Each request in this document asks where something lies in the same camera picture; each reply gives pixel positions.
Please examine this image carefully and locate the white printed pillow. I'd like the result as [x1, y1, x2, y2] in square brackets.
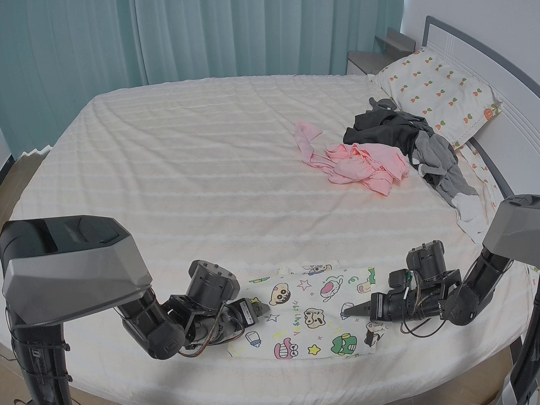
[371, 47, 505, 147]

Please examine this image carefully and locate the grey garment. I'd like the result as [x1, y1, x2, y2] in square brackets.
[411, 133, 479, 206]

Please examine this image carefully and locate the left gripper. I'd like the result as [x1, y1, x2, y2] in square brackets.
[217, 297, 271, 334]

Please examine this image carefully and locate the black cable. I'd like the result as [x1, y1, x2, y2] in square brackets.
[400, 317, 441, 337]

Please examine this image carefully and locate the pink garment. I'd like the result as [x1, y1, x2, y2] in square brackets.
[294, 120, 410, 197]

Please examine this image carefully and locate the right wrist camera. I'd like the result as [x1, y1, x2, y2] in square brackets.
[389, 269, 412, 290]

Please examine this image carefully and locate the white printed pyjama top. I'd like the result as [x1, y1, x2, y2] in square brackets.
[228, 259, 386, 359]

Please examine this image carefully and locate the bed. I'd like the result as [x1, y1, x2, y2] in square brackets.
[0, 14, 540, 400]

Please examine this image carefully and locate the grey bedside table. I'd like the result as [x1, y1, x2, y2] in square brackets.
[347, 28, 416, 76]

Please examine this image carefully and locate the blue-green curtain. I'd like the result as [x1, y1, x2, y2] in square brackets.
[0, 0, 408, 159]

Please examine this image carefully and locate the black garment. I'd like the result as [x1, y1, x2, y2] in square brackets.
[343, 97, 435, 157]

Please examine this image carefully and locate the white garment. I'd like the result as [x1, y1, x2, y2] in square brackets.
[451, 192, 492, 244]

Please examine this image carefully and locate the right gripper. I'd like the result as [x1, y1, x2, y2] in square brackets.
[370, 290, 418, 323]

